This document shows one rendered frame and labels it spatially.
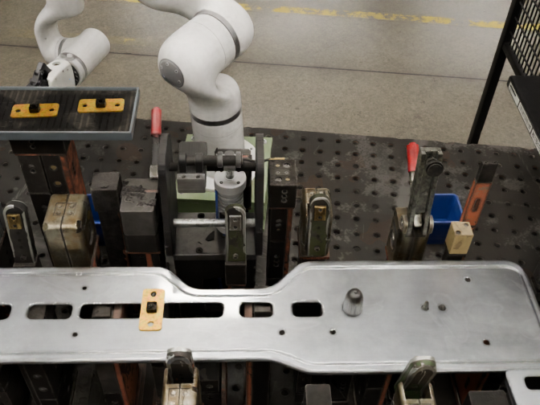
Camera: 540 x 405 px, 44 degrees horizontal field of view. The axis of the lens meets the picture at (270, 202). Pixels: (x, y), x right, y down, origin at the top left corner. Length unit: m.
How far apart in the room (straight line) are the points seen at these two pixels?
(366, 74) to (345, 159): 1.62
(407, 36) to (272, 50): 0.75
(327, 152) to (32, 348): 1.04
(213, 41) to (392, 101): 2.01
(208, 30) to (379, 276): 0.59
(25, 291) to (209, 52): 0.57
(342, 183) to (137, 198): 0.73
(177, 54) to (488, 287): 0.73
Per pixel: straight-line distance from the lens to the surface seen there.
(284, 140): 1.91
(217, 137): 1.52
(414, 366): 0.99
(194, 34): 1.36
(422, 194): 1.19
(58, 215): 1.22
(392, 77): 3.46
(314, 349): 1.11
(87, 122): 1.27
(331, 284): 1.19
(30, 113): 1.31
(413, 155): 1.24
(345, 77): 3.41
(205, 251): 1.27
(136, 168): 1.84
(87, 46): 1.80
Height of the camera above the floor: 1.94
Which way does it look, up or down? 46 degrees down
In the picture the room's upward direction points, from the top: 2 degrees clockwise
